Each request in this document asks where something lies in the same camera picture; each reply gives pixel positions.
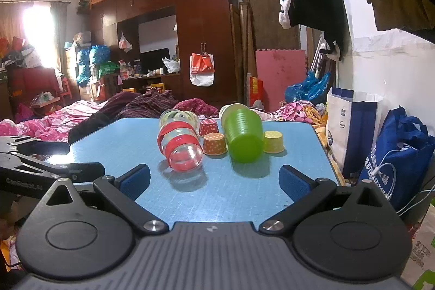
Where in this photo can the green plastic cup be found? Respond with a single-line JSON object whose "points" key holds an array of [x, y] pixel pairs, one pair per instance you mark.
{"points": [[243, 140]]}

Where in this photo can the white hanging plastic bag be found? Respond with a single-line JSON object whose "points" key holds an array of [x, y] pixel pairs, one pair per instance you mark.
{"points": [[124, 42]]}

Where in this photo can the stack of blue green bags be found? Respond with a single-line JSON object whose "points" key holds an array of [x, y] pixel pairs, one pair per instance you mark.
{"points": [[91, 64]]}

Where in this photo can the red chair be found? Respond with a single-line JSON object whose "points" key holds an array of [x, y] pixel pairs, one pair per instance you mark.
{"points": [[34, 82]]}

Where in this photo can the pink floral cloth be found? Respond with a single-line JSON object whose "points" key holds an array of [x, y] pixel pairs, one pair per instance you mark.
{"points": [[295, 111]]}

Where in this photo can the window curtain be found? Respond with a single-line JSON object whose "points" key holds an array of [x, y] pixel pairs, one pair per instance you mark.
{"points": [[59, 28]]}

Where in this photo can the pink blanket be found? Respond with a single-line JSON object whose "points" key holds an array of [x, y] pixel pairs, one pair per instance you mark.
{"points": [[51, 122]]}

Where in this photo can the dark wooden wardrobe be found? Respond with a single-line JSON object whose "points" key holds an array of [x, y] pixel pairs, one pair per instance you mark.
{"points": [[204, 21]]}

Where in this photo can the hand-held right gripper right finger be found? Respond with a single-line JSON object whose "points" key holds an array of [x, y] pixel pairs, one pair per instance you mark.
{"points": [[293, 182]]}

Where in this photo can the orange packet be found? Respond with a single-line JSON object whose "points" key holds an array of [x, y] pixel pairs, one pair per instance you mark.
{"points": [[256, 89]]}

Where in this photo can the red and white hanging bag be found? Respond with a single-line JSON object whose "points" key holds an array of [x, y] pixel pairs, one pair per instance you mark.
{"points": [[202, 71]]}

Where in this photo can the orange dotted paper cup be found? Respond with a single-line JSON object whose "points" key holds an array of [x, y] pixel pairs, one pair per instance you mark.
{"points": [[214, 144]]}

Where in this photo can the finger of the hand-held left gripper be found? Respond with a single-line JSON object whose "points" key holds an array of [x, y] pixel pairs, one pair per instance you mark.
{"points": [[81, 171], [40, 146]]}

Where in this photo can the dark plaid blanket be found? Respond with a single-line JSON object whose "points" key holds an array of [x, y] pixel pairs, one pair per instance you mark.
{"points": [[142, 105]]}

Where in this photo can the clear cup with red stripes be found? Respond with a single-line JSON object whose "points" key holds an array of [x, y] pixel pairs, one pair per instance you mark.
{"points": [[180, 154]]}

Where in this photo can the white paper shopping bag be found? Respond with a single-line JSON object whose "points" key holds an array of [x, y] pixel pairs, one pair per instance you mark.
{"points": [[353, 127]]}

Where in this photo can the blue plastic bag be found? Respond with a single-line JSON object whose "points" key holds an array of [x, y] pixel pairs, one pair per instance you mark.
{"points": [[306, 88]]}

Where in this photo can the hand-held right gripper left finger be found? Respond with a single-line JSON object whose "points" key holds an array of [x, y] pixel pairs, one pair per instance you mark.
{"points": [[136, 179]]}

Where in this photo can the yellow dotted paper cup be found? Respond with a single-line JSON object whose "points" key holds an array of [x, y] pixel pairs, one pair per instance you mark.
{"points": [[274, 142]]}

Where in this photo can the brown wooden door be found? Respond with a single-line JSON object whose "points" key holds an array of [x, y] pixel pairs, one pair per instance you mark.
{"points": [[272, 11]]}

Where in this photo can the white printed bag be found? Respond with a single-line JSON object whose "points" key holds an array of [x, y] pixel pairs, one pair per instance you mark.
{"points": [[423, 252]]}

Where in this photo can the red dotted paper cup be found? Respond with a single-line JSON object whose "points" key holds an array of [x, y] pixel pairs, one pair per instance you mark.
{"points": [[208, 127]]}

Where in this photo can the black monitor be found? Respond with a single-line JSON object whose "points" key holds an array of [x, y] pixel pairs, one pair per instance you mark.
{"points": [[153, 60]]}

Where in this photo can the pink foam mat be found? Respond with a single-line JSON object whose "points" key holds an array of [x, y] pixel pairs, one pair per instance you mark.
{"points": [[280, 79]]}

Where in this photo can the magenta floral quilt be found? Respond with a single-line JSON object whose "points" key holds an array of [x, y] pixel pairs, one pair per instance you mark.
{"points": [[197, 106]]}

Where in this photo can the blue tote bag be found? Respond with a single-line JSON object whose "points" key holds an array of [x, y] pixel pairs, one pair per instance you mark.
{"points": [[404, 147]]}

